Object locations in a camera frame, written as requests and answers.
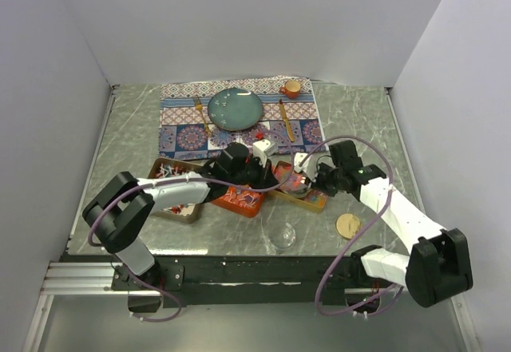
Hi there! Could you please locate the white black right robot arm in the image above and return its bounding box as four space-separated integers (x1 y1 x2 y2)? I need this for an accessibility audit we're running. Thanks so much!
294 136 473 308

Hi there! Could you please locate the gold round jar lid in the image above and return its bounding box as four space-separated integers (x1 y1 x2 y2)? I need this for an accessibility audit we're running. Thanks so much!
335 213 362 239

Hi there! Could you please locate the gold tin of star candies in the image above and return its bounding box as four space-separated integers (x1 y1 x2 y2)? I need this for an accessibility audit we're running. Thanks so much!
268 160 328 213

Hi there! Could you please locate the brown tin of lollipops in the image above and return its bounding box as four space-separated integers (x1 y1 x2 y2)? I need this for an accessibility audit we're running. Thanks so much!
148 158 208 224

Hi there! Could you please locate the silver metal scoop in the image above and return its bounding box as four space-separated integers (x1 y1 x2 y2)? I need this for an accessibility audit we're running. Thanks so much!
279 174 312 199

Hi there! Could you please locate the aluminium frame rail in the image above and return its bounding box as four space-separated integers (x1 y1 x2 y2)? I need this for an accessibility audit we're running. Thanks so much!
40 262 158 296

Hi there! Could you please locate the orange tray of candies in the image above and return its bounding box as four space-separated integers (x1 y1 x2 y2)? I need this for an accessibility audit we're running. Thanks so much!
212 187 265 218

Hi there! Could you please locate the gold fork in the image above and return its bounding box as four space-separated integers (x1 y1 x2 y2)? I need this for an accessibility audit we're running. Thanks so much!
193 97 212 137

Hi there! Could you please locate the orange coffee cup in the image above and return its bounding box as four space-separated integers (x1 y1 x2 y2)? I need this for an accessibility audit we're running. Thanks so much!
279 80 302 99

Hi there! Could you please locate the patterned cloth placemat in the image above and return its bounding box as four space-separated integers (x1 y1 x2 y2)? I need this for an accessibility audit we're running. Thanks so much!
159 75 325 160

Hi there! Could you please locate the teal ceramic plate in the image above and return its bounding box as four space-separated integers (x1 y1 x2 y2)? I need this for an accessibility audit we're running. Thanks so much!
208 88 263 132

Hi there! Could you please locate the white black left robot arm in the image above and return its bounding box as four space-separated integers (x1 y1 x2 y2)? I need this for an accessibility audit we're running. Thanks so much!
82 139 278 290

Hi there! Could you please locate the gold knife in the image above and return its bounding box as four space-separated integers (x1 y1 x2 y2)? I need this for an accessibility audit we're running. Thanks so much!
279 100 295 142

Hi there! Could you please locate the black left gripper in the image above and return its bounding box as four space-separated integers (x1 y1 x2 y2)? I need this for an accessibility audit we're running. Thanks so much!
228 152 280 194

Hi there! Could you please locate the clear plastic jar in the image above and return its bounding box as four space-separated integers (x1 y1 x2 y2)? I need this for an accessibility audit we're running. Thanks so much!
268 223 296 252

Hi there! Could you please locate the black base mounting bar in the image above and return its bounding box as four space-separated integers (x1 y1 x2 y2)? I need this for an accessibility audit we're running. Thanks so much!
111 255 390 318

